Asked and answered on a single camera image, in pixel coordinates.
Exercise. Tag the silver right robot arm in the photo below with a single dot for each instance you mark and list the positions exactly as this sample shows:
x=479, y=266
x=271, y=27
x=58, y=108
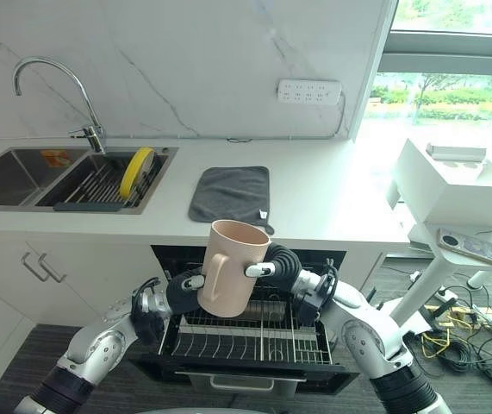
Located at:
x=370, y=332

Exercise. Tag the white standing desk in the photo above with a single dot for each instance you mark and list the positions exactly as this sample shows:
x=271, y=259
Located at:
x=452, y=263

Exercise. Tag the yellow plate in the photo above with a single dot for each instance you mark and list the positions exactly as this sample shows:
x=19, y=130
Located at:
x=135, y=170

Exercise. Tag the white cardboard box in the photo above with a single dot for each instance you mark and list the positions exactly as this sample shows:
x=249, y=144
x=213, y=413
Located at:
x=448, y=185

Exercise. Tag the grey tray on box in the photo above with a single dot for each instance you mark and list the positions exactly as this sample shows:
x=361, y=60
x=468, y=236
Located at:
x=456, y=152

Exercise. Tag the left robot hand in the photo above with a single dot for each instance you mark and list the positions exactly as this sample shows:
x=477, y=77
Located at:
x=183, y=293

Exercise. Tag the stainless steel double sink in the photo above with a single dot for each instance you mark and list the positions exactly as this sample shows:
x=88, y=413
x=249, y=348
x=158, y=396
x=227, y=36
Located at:
x=66, y=179

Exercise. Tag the white power strip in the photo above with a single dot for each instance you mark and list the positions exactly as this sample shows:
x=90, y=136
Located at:
x=309, y=91

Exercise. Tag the chrome gooseneck faucet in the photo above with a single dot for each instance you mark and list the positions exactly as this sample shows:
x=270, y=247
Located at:
x=62, y=103

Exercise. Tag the beige plastic mug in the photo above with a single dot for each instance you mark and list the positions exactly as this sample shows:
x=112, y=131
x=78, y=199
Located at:
x=232, y=259

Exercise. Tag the metal sink drying rack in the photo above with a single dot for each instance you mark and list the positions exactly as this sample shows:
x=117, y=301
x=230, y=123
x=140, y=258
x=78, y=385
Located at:
x=103, y=183

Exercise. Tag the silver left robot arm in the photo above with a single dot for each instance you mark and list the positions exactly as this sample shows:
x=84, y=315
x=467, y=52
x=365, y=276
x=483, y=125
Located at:
x=95, y=340

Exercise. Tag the black dishwasher drawer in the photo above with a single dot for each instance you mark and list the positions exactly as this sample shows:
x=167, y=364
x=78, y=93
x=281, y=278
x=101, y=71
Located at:
x=245, y=345

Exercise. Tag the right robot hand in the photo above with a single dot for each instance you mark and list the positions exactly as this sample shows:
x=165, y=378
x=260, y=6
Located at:
x=276, y=266

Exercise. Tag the smartphone with patterned case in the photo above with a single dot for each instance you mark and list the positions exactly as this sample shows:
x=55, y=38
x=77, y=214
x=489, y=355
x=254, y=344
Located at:
x=471, y=247

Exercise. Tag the grey dish cloth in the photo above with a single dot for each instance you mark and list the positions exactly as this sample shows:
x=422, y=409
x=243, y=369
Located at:
x=230, y=195

